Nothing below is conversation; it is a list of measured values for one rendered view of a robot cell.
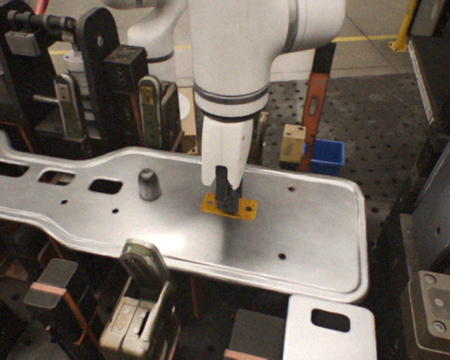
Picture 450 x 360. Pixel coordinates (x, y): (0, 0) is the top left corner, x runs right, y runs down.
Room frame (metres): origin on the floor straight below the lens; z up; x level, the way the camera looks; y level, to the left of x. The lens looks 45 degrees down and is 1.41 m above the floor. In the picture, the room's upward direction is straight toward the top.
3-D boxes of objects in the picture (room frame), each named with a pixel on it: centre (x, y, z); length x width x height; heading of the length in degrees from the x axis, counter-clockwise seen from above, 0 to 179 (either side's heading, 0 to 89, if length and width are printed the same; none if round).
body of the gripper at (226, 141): (0.37, -0.01, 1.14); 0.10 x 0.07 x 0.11; 167
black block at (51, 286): (0.24, 0.22, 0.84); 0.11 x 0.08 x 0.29; 167
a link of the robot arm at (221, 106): (0.37, -0.01, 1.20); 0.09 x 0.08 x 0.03; 167
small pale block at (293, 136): (0.47, -0.11, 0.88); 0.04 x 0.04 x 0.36; 77
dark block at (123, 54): (0.63, 0.18, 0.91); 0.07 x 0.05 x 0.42; 167
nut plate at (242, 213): (0.37, -0.01, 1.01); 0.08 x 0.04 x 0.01; 77
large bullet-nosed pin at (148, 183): (0.40, 0.12, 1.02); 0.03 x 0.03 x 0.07
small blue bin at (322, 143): (0.76, -0.27, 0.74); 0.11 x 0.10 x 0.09; 77
